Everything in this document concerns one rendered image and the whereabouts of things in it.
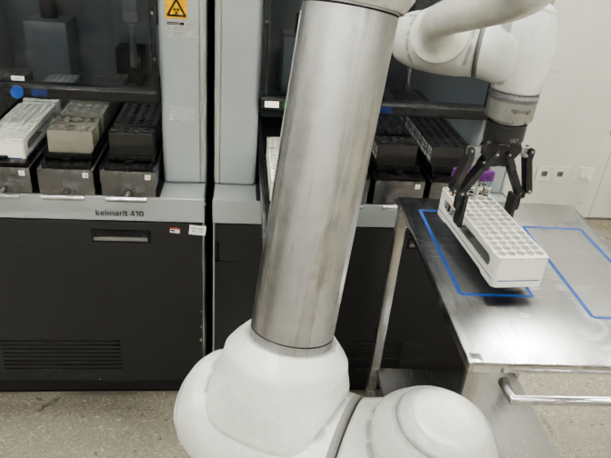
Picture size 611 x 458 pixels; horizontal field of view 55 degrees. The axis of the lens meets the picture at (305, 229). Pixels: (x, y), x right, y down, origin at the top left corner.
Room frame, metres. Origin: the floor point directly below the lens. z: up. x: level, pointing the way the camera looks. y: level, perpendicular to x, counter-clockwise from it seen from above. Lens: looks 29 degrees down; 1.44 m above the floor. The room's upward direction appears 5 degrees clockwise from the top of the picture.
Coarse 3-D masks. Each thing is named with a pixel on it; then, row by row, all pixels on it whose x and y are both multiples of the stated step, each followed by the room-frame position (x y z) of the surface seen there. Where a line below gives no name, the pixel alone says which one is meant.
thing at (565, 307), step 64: (448, 256) 1.05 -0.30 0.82; (576, 256) 1.10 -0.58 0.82; (384, 320) 1.30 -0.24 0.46; (448, 320) 0.85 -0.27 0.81; (512, 320) 0.85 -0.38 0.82; (576, 320) 0.87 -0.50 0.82; (384, 384) 1.24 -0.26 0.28; (448, 384) 1.26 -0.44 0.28; (512, 384) 1.29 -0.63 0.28; (512, 448) 1.06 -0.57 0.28
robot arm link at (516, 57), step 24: (504, 24) 1.09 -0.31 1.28; (528, 24) 1.05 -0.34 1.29; (552, 24) 1.06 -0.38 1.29; (480, 48) 1.07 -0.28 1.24; (504, 48) 1.06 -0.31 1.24; (528, 48) 1.05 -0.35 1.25; (552, 48) 1.06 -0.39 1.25; (480, 72) 1.08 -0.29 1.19; (504, 72) 1.06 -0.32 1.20; (528, 72) 1.04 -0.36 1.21
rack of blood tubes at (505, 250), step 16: (448, 192) 1.18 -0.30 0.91; (480, 208) 1.11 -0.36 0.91; (496, 208) 1.12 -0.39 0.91; (448, 224) 1.13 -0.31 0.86; (464, 224) 1.10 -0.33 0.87; (480, 224) 1.04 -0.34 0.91; (496, 224) 1.05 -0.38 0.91; (512, 224) 1.06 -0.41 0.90; (464, 240) 1.05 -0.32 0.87; (480, 240) 0.99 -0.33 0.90; (496, 240) 0.98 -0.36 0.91; (512, 240) 0.98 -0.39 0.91; (528, 240) 0.99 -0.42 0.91; (480, 256) 0.97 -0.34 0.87; (496, 256) 0.92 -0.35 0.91; (512, 256) 0.92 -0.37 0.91; (528, 256) 0.93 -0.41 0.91; (544, 256) 0.93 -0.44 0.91; (480, 272) 0.96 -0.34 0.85; (496, 272) 0.91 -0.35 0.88; (512, 272) 0.91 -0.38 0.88; (528, 272) 0.92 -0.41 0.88; (544, 272) 0.93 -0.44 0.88
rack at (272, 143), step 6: (270, 138) 1.53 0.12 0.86; (276, 138) 1.53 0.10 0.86; (270, 144) 1.48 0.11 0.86; (276, 144) 1.48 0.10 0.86; (270, 150) 1.44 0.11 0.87; (276, 150) 1.44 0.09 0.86; (270, 156) 1.40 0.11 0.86; (276, 156) 1.40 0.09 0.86; (270, 162) 1.36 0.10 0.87; (276, 162) 1.36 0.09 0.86; (270, 168) 1.32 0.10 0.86; (270, 174) 1.29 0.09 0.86; (270, 180) 1.27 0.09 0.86; (270, 186) 1.25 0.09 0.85; (270, 192) 1.25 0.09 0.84; (270, 198) 1.25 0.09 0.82
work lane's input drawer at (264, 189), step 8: (264, 152) 1.54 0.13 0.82; (264, 160) 1.48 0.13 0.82; (264, 168) 1.45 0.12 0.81; (264, 176) 1.41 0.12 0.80; (264, 184) 1.36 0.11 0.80; (264, 192) 1.31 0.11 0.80; (264, 200) 1.27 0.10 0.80; (264, 208) 1.22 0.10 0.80; (264, 216) 1.18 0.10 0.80; (264, 224) 1.14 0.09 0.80; (264, 232) 1.11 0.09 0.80; (264, 240) 1.09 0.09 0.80
